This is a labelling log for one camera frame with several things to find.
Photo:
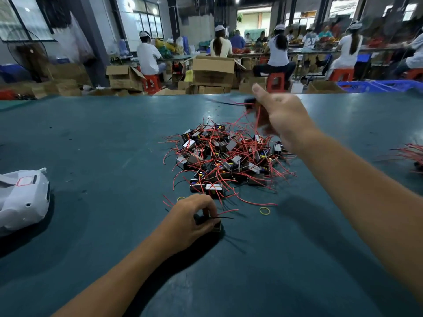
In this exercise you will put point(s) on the red plastic stool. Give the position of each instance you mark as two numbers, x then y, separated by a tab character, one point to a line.
414	74
152	82
342	74
275	82

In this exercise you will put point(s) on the person's left forearm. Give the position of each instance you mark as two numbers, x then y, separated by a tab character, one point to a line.
119	284

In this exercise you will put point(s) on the yellow rubber band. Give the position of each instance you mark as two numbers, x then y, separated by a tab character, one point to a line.
260	210

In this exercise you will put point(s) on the blue plastic crate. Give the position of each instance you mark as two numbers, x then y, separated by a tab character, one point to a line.
400	86
353	87

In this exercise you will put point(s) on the person's right forearm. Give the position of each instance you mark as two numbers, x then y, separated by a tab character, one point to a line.
370	201

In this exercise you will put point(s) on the shallow cardboard box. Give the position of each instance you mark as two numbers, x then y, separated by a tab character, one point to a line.
324	87

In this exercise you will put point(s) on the low cardboard box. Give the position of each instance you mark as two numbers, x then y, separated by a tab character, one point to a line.
251	84

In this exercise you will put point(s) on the black standing fan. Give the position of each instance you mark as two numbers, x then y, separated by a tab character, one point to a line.
26	59

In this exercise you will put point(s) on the open cardboard box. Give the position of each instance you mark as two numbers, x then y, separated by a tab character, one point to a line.
125	79

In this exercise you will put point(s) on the person's left hand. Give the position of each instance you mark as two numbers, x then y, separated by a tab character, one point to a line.
188	224

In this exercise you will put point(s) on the white plastic shell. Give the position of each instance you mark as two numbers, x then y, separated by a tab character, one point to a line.
23	201

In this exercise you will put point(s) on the person's right hand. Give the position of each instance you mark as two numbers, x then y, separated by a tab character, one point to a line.
284	119

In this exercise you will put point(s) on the large closed cardboard box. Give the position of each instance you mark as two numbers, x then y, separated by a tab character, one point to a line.
213	70

